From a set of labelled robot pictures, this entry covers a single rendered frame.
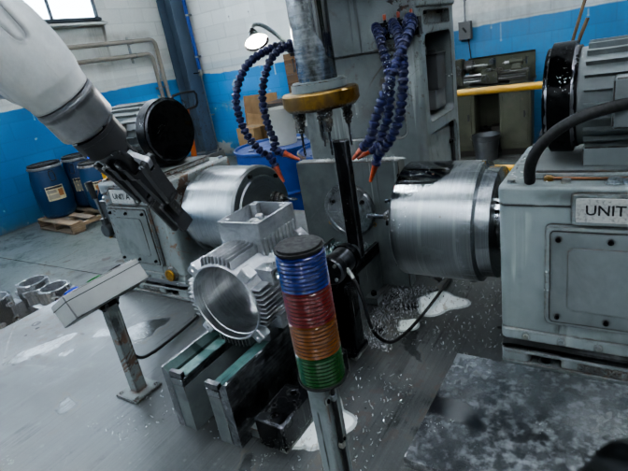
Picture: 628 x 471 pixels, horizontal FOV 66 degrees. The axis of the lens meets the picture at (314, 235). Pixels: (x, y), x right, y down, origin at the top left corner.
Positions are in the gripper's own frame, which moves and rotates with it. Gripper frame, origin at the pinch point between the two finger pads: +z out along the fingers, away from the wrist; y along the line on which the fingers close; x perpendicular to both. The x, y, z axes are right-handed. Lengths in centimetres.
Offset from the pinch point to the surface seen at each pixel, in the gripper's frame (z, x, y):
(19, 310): 115, -5, 245
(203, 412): 27.8, 25.6, -3.4
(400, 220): 24.5, -19.9, -30.4
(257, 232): 10.1, -4.4, -11.0
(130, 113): 6, -39, 52
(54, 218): 203, -137, 479
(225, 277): 20.2, 0.6, 1.0
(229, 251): 9.7, 0.8, -7.5
